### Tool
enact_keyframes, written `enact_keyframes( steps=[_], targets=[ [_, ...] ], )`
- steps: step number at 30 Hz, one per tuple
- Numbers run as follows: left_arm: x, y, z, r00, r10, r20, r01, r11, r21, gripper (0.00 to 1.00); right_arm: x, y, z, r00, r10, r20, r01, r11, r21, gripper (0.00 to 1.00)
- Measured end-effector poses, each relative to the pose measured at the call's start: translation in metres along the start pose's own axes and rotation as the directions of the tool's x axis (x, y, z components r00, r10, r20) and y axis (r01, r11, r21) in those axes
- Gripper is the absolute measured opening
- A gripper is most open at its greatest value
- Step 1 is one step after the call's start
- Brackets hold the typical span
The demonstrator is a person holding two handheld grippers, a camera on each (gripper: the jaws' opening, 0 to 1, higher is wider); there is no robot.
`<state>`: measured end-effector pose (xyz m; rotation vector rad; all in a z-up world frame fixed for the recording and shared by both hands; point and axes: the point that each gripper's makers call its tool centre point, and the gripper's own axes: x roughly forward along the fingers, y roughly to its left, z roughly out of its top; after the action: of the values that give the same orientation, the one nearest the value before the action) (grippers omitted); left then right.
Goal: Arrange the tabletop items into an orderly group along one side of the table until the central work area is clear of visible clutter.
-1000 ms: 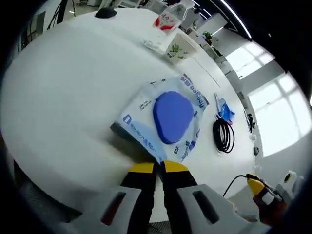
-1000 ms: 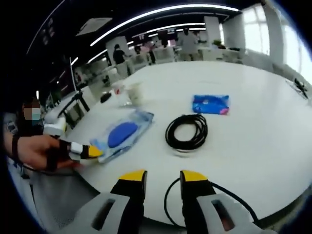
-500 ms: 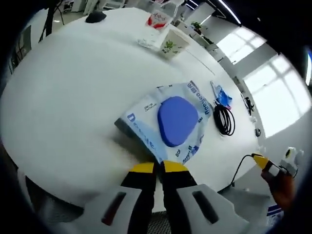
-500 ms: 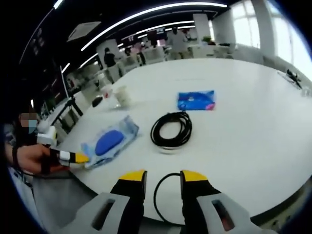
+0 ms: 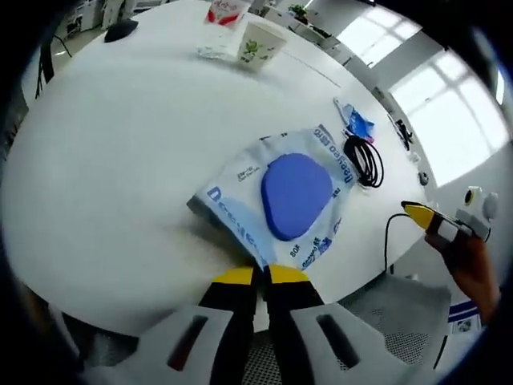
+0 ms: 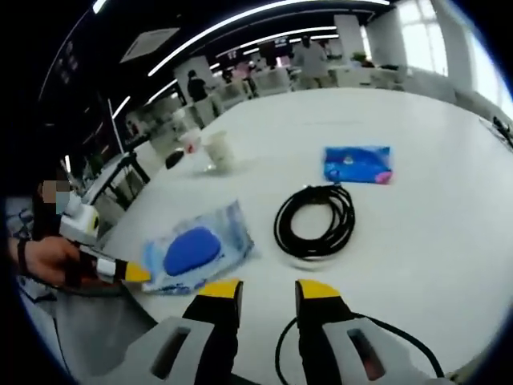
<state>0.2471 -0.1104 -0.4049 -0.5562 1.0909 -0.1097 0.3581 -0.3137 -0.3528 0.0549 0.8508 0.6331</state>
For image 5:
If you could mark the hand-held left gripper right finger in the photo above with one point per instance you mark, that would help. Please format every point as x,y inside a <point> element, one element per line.
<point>296,317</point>

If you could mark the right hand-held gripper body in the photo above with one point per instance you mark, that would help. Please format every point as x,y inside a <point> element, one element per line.
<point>475,218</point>

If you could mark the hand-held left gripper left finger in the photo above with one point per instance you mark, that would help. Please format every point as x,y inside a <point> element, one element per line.
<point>228,313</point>

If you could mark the small blue plastic packet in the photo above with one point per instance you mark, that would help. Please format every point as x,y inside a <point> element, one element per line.
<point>358,122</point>

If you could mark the wet wipes pack blue lid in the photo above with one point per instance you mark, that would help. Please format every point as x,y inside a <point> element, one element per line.
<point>240,192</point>

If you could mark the white paper cup green print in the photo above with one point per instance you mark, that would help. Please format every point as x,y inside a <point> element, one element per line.
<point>256,48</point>

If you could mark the clear plastic bottle red label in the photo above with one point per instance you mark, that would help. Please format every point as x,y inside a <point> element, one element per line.
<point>224,36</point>

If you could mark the black computer mouse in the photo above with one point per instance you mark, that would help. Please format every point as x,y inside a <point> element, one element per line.
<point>120,30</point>

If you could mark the person's right hand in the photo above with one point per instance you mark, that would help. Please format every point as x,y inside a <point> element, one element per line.
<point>469,260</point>

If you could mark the small grey round object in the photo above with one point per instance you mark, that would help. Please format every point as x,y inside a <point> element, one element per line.
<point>422,178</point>

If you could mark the white picture board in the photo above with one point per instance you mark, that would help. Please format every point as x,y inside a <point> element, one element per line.
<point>465,321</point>

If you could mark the white table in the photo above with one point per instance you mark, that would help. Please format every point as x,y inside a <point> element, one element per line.
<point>120,160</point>

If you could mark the green potted plant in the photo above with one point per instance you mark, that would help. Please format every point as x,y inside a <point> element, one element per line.
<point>298,10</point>

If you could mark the black tripod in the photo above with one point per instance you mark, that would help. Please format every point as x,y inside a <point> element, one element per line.
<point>47,60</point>

